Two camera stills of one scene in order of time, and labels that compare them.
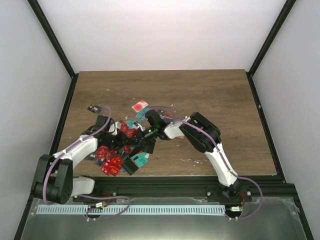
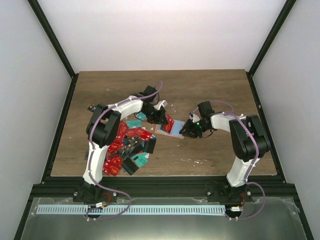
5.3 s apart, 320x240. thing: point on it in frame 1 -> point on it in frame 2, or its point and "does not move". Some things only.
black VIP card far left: [95, 108] does not move
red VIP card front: [112, 166] does not move
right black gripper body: [151, 133] -> [196, 130]
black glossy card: [148, 146] does not move
